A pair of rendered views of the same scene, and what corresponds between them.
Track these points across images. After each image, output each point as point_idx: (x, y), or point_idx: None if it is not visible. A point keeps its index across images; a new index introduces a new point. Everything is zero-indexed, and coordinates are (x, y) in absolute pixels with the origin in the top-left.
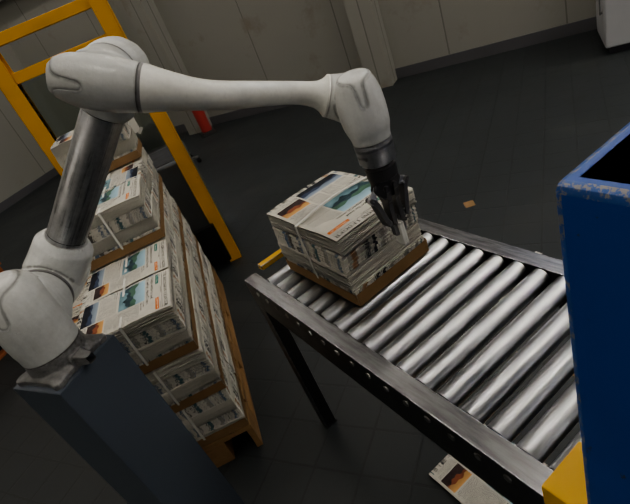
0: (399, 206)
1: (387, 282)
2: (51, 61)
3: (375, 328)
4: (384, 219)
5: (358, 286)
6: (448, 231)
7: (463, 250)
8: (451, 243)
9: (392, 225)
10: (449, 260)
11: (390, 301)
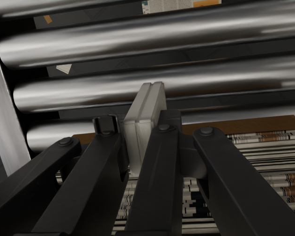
0: (88, 177)
1: (202, 124)
2: None
3: None
4: (248, 161)
5: (291, 142)
6: (9, 149)
7: (23, 84)
8: (26, 123)
9: (187, 136)
10: (62, 82)
11: (235, 77)
